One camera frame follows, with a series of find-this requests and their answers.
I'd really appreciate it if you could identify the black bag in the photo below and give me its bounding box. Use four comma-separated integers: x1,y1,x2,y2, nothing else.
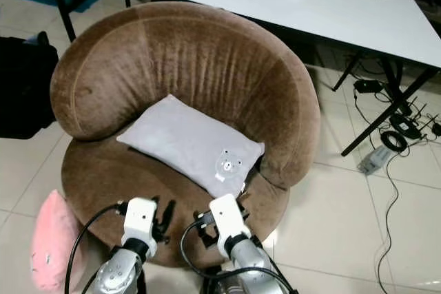
0,31,59,140

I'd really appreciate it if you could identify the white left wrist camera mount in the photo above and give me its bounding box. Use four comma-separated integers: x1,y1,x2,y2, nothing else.
123,198,158,242

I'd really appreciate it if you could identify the coiled black cable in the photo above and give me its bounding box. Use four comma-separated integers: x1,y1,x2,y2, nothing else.
380,131,409,151

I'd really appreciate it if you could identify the pink pillow with cartoon print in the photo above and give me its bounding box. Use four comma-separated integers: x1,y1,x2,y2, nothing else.
30,189,87,291

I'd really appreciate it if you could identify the black power adapter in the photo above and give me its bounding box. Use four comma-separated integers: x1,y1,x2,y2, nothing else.
353,79,383,95

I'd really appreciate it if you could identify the grey power strip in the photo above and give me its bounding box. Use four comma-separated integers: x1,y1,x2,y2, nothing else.
357,146,397,174

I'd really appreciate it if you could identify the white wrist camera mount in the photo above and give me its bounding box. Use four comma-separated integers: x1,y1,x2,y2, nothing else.
209,193,251,242
123,198,158,242

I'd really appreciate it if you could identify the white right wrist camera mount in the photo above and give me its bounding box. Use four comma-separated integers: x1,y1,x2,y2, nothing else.
209,193,251,242

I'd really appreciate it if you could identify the black charger device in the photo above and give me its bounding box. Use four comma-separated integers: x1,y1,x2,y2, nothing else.
389,110,422,138

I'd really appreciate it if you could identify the brown plush round sofa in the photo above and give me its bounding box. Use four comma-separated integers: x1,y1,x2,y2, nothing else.
50,1,321,271

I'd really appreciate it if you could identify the long black floor cable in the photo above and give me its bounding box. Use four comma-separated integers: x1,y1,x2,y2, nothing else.
376,153,400,294

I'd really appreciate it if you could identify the white table with black legs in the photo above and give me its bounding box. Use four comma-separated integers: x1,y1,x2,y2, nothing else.
41,0,441,157

